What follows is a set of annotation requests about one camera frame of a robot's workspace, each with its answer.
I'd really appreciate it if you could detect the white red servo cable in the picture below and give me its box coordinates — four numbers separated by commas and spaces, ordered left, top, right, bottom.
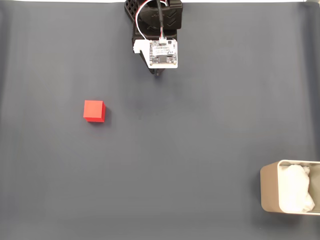
134, 1, 151, 41

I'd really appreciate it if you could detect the dark grey mat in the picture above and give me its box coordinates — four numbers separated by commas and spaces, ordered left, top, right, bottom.
0, 1, 320, 240

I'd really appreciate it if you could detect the black camera cable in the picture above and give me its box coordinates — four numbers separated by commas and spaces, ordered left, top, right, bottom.
154, 0, 168, 42

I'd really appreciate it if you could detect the beige rounded box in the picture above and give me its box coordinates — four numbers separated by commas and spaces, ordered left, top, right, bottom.
259, 159, 320, 216

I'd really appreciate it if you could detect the red cube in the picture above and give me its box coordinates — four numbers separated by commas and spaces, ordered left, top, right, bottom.
83, 99, 107, 123

